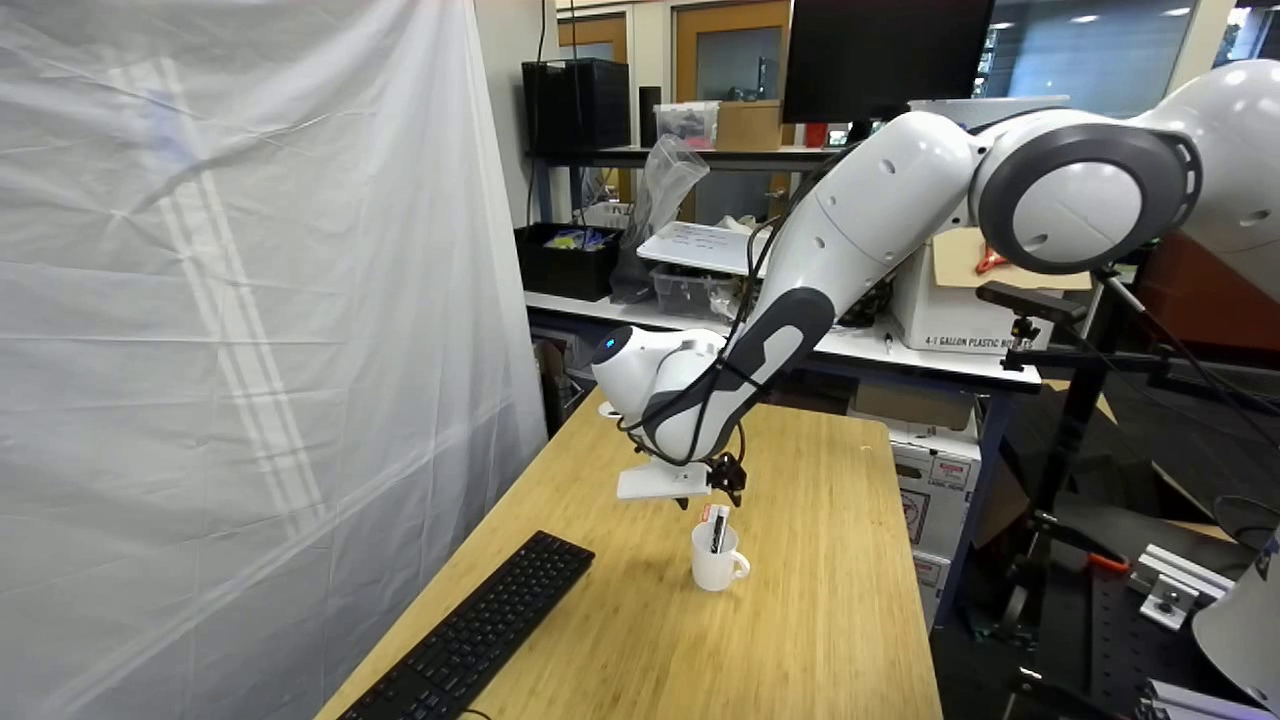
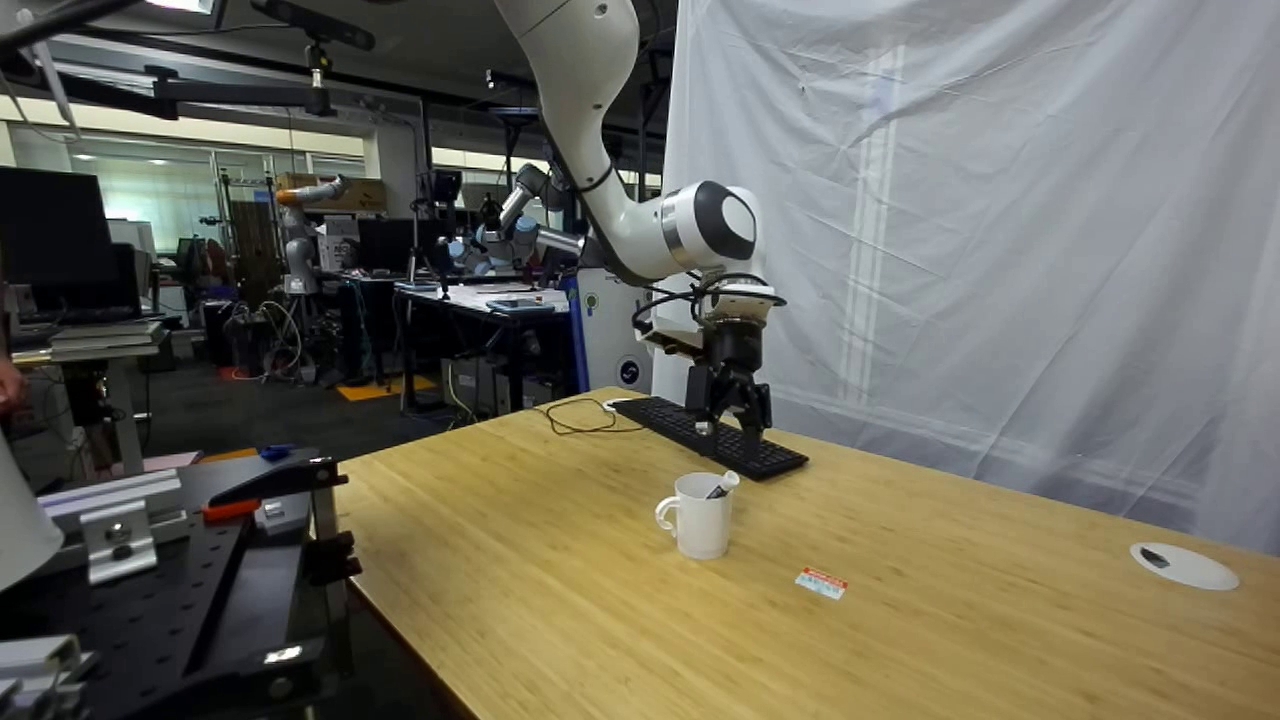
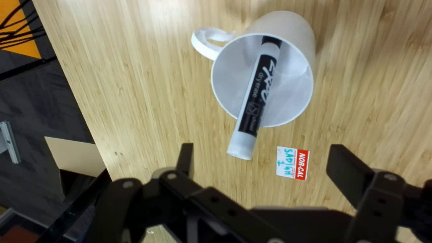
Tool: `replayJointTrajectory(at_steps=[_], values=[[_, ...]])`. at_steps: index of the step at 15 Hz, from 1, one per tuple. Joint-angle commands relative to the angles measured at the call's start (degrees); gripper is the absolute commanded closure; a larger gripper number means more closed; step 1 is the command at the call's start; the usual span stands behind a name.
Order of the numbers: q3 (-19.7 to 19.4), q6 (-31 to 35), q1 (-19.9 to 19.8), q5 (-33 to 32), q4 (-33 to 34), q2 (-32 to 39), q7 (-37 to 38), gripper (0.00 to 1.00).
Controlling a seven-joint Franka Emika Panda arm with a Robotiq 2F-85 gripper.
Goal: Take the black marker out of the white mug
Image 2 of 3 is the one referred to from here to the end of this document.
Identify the black ceiling rail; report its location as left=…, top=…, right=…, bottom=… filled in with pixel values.
left=246, top=0, right=379, bottom=59

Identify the white cabinet blue stripe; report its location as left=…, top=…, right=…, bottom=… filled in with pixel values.
left=571, top=262, right=666, bottom=396

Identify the aluminium extrusion bar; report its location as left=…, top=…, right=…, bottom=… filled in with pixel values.
left=38, top=467, right=193, bottom=536

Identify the aluminium angle bracket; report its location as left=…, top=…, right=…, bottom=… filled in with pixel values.
left=78, top=497, right=165, bottom=590

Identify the dark background table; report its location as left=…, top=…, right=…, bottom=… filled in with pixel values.
left=393, top=273, right=575, bottom=415

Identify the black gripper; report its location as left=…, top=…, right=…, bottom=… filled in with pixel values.
left=679, top=314, right=780, bottom=438

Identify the black keyboard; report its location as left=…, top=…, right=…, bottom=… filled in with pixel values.
left=608, top=391, right=813, bottom=483

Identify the white ceramic mug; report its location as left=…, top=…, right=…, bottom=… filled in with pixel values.
left=652, top=467, right=746, bottom=566

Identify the grey white background robot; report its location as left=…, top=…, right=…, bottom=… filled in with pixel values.
left=271, top=173, right=351, bottom=305

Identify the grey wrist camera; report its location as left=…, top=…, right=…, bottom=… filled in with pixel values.
left=650, top=291, right=711, bottom=361

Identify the black camera stand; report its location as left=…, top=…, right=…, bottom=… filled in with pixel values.
left=204, top=449, right=370, bottom=630

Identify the red handled tool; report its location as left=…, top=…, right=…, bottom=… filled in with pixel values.
left=195, top=497, right=271, bottom=526

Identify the black optical breadboard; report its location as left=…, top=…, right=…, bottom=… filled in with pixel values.
left=0, top=510, right=406, bottom=720

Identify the black monitor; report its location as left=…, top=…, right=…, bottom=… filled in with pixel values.
left=0, top=164, right=148, bottom=332

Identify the grey desk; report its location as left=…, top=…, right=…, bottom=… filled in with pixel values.
left=12, top=314, right=174, bottom=476

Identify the black wire loop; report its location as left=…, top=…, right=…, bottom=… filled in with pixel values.
left=537, top=391, right=643, bottom=438

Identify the small red white card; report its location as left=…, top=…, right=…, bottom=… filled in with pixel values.
left=793, top=566, right=853, bottom=604

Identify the white curtain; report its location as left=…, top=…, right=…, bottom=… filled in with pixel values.
left=650, top=0, right=1280, bottom=556

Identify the white curved panel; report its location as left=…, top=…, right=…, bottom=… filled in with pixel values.
left=0, top=437, right=68, bottom=595

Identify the white round disc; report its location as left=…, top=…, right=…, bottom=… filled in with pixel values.
left=1129, top=536, right=1246, bottom=595

